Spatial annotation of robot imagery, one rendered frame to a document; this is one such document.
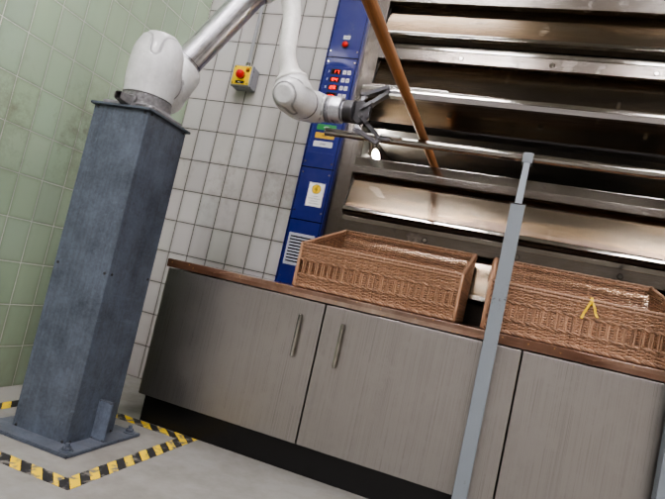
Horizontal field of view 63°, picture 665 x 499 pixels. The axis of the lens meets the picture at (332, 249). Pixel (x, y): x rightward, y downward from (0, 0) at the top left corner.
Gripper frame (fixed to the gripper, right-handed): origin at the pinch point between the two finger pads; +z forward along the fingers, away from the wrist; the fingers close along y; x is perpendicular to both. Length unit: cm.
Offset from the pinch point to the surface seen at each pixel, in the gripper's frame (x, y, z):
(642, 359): -2, 59, 81
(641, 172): -14, 3, 74
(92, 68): 8, -2, -120
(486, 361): 8, 69, 40
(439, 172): -52, 3, 8
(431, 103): -38.7, -20.6, 1.0
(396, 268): -2.3, 48.4, 8.0
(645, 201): -51, 3, 84
